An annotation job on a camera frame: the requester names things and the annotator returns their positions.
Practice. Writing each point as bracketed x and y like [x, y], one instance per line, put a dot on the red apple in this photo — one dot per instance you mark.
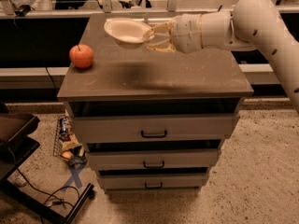
[81, 56]

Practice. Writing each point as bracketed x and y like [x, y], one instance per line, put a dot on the grey drawer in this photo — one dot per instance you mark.
[137, 160]
[116, 182]
[153, 128]

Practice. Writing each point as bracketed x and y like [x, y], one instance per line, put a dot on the top grey drawer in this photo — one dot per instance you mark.
[153, 128]

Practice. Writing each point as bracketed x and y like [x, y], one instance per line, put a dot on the wire basket with items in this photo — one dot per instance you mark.
[66, 145]

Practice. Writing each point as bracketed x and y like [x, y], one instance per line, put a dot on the black cart stand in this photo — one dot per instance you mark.
[16, 148]

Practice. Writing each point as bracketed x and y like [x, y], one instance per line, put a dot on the grey drawer cabinet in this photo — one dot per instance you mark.
[139, 82]

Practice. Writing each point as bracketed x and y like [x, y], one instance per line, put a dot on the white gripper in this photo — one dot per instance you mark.
[186, 32]

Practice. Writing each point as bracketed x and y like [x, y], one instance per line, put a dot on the black box on ledge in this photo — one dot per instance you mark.
[22, 10]

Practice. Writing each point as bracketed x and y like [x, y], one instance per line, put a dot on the white paper bowl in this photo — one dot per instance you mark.
[127, 33]

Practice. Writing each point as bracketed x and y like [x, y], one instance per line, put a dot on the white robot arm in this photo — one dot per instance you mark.
[253, 24]

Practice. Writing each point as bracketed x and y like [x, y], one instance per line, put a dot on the middle grey drawer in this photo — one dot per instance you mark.
[137, 160]

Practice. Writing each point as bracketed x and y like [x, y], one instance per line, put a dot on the bottom grey drawer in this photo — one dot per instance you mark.
[116, 182]

